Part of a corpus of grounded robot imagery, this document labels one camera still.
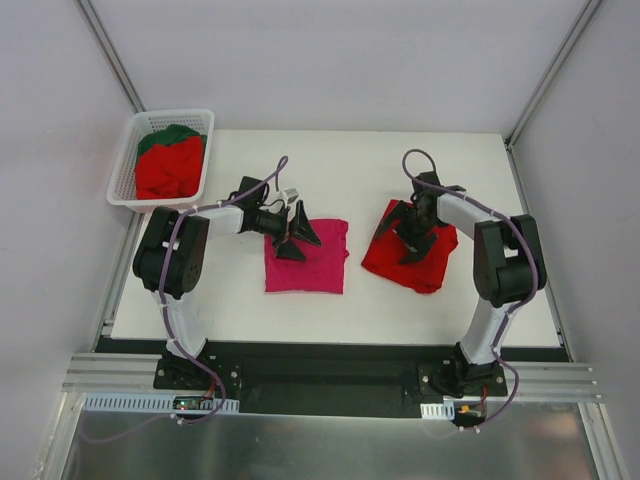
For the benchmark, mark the green t shirt in basket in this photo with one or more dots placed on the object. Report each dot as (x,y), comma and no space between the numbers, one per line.
(168,136)

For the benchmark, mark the right aluminium frame post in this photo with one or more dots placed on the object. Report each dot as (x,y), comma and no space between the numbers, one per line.
(579,26)

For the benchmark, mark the left aluminium frame post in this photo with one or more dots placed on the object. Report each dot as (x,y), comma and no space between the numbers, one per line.
(111,56)

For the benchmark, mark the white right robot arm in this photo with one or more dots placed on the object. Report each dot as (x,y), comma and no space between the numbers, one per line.
(508,266)

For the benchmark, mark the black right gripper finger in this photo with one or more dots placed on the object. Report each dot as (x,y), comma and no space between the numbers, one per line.
(396,211)
(418,248)

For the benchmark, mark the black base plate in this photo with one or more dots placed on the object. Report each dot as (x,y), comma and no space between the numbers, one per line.
(372,381)

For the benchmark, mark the red t shirt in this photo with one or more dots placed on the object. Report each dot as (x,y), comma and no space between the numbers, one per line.
(388,257)
(169,171)

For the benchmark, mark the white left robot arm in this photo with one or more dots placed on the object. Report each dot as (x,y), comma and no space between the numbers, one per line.
(170,256)

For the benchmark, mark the white perforated plastic basket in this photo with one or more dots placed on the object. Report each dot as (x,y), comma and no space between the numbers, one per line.
(121,190)

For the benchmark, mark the pink t shirt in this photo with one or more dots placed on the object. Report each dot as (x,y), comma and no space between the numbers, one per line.
(322,271)

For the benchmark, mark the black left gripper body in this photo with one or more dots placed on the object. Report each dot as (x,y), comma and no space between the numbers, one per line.
(288,228)

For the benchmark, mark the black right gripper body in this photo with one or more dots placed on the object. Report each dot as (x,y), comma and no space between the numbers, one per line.
(412,229)

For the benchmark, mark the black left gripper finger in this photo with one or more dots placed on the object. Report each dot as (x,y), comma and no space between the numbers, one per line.
(288,250)
(301,228)

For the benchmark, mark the aluminium frame post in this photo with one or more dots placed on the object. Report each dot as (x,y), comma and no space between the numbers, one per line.
(111,56)
(579,26)

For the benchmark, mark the red t shirt in basket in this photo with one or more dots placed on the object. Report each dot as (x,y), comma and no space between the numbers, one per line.
(169,171)

